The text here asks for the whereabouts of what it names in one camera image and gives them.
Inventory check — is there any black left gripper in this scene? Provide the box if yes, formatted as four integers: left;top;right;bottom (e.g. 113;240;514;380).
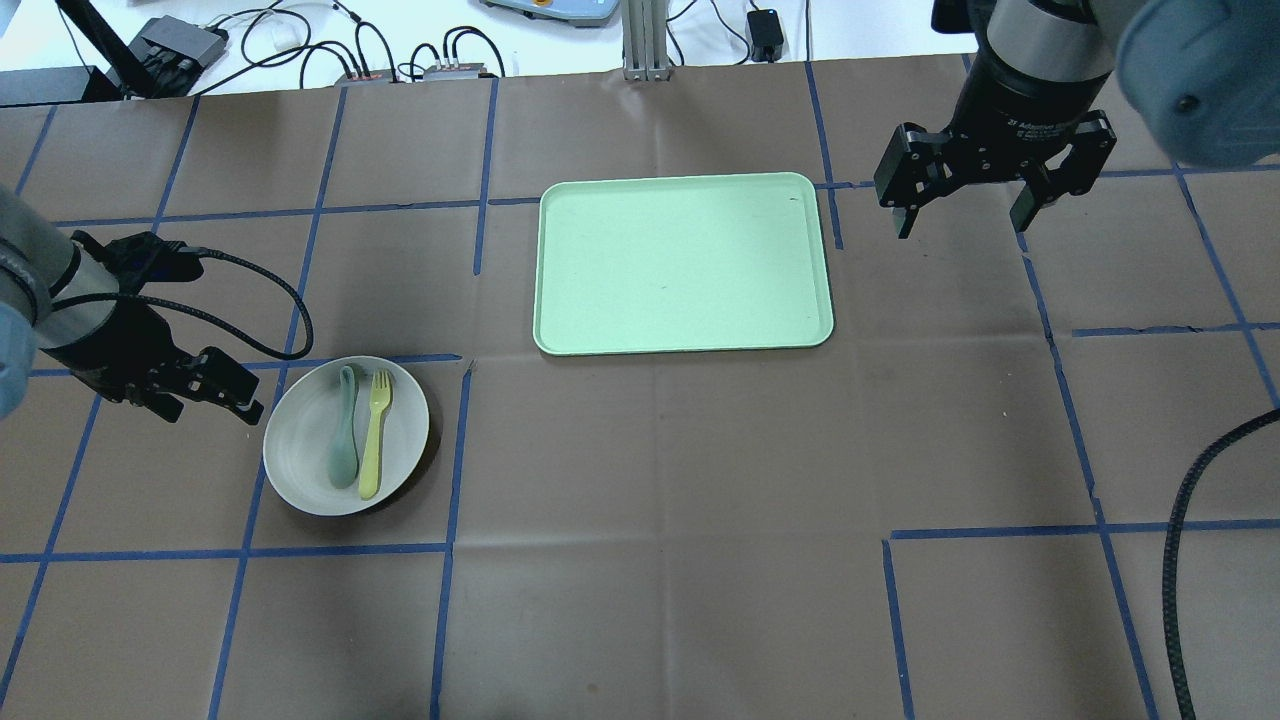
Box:
45;301;264;427

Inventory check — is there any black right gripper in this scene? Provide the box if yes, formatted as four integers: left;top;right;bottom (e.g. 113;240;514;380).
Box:
876;60;1117;240

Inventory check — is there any white round plate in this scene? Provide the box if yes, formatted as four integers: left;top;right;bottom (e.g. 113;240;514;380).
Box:
262;356;431;518

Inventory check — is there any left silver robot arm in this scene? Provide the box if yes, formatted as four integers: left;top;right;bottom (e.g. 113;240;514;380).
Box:
1;190;264;425

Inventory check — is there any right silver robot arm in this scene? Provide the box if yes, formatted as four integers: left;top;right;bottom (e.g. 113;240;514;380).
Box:
873;1;1279;238

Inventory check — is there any yellow plastic fork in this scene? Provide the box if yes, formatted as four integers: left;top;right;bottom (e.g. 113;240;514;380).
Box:
357;369;394;500

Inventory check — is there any green plastic spoon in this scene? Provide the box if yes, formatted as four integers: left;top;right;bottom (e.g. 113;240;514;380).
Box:
326;365;360;489

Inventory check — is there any black power adapter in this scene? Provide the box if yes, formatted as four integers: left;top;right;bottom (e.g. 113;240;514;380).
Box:
746;8;786;63

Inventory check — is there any light green tray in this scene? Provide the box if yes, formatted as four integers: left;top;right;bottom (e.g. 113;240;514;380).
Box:
532;172;835;357

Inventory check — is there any black monitor stand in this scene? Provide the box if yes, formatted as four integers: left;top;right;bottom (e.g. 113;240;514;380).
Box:
1;1;160;108

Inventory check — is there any grey hub box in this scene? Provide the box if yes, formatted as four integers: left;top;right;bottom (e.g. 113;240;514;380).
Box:
128;15;229;70

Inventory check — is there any blue teach pendant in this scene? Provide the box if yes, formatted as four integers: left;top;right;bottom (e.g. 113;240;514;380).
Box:
481;0;621;28

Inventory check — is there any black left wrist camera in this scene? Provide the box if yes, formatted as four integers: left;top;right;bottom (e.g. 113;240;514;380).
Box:
70;231;204;293

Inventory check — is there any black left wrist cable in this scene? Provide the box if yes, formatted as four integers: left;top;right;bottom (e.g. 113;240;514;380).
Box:
50;247;314;363

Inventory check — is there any aluminium frame post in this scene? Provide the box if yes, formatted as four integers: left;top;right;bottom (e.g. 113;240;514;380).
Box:
620;0;672;81

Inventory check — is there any black right braided cable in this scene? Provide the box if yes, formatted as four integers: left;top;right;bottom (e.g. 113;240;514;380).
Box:
1162;406;1280;720

